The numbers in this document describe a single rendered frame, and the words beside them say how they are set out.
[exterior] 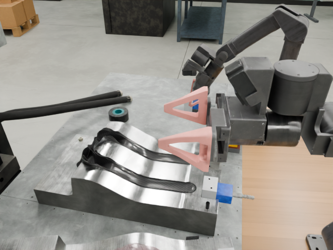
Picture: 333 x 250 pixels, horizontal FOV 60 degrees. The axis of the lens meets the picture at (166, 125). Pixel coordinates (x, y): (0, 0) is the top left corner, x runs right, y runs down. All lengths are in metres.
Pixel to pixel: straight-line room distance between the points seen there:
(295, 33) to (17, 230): 0.98
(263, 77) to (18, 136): 2.46
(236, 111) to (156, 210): 0.41
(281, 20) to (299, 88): 0.63
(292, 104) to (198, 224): 0.45
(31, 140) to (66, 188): 1.78
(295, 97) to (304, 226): 0.53
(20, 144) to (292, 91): 2.37
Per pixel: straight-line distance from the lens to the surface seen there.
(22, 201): 0.96
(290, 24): 1.02
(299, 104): 0.42
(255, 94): 0.41
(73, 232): 0.83
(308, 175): 1.04
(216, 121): 0.40
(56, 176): 0.90
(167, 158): 0.87
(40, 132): 2.69
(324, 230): 0.73
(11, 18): 5.25
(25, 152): 2.51
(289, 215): 0.90
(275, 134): 0.44
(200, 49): 1.14
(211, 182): 0.76
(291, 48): 1.06
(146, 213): 0.78
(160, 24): 4.67
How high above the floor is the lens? 1.46
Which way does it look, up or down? 35 degrees down
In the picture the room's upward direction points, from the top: straight up
